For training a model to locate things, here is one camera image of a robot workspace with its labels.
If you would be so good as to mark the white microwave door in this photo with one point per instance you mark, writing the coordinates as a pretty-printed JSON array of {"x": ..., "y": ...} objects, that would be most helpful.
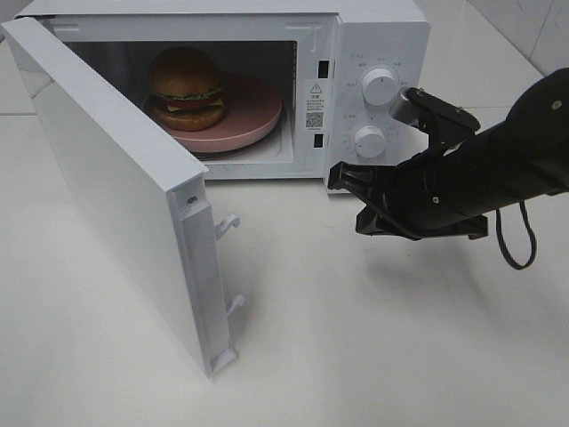
[{"x": 141, "y": 190}]

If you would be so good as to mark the pink round plate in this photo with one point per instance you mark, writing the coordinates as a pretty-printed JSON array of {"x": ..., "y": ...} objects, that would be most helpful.
[{"x": 252, "y": 109}]

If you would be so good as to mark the burger with lettuce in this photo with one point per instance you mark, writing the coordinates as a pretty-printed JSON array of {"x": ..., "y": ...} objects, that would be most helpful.
[{"x": 185, "y": 90}]

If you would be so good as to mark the white microwave oven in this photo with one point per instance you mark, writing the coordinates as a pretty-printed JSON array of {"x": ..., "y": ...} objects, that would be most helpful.
[{"x": 283, "y": 43}]

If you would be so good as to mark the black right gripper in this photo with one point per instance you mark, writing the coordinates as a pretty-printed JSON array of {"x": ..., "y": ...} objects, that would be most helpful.
[{"x": 405, "y": 200}]

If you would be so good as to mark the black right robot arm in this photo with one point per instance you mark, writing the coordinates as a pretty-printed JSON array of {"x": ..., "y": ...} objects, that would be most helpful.
[{"x": 447, "y": 189}]

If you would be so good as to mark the white warning sticker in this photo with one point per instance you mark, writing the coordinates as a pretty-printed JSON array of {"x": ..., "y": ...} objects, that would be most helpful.
[{"x": 315, "y": 95}]

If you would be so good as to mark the white microwave knob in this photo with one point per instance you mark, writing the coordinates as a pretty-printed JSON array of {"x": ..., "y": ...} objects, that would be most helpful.
[
  {"x": 370, "y": 141},
  {"x": 379, "y": 85}
]

